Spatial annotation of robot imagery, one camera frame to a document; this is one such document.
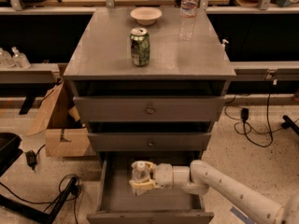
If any clear sanitizer bottle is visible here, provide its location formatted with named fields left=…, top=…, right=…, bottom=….
left=12, top=47, right=31, bottom=69
left=0, top=48, right=15, bottom=67

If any black cable right floor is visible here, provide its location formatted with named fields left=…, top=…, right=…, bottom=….
left=223, top=77, right=299, bottom=148

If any black power adapter left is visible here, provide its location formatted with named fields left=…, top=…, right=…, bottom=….
left=25, top=150, right=37, bottom=169

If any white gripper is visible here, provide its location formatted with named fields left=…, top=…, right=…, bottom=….
left=129, top=161, right=173, bottom=196

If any clear sanitizer bottle left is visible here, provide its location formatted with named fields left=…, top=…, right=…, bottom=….
left=0, top=48, right=15, bottom=67

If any clear sanitizer bottle right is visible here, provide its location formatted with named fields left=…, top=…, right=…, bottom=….
left=12, top=47, right=31, bottom=69

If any small plastic bottle white cap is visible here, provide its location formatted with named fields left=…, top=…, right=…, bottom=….
left=132, top=161, right=150, bottom=182

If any small white pump dispenser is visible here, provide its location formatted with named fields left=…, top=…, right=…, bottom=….
left=221, top=39, right=229, bottom=51

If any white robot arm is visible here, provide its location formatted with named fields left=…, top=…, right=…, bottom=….
left=129, top=160, right=299, bottom=224

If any black bin left edge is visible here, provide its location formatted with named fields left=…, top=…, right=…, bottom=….
left=0, top=133, right=22, bottom=176

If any black stand leg left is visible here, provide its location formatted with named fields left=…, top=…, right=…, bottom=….
left=0, top=175, right=80, bottom=224

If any black stand leg right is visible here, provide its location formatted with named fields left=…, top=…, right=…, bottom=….
left=281, top=115, right=299, bottom=135

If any green soda can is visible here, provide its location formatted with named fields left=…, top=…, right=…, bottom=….
left=130, top=27, right=150, bottom=66

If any clear water bottle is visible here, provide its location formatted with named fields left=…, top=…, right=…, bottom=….
left=178, top=0, right=199, bottom=41

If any grey top drawer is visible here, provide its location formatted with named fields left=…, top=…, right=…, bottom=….
left=74, top=97, right=224, bottom=122

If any grey wooden drawer cabinet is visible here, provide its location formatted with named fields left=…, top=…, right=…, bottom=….
left=63, top=6, right=237, bottom=170

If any open cardboard box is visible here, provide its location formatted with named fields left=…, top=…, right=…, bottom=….
left=27, top=83, right=95, bottom=157

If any black cable left floor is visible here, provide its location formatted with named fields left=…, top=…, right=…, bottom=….
left=0, top=174, right=83, bottom=224

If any grey open bottom drawer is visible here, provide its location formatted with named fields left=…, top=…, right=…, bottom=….
left=87, top=151, right=214, bottom=224

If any black cable floor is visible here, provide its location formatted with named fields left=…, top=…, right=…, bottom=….
left=0, top=174, right=83, bottom=224
left=223, top=77, right=299, bottom=148

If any black power adapter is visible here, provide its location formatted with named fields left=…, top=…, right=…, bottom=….
left=241, top=108, right=249, bottom=121
left=25, top=150, right=37, bottom=169

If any grey middle drawer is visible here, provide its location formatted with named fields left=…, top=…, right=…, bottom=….
left=89, top=133, right=211, bottom=151

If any black stand leg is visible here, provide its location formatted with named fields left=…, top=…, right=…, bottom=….
left=281, top=115, right=299, bottom=135
left=0, top=175, right=80, bottom=224

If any black power adapter right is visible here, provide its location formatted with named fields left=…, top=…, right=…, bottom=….
left=241, top=108, right=249, bottom=121

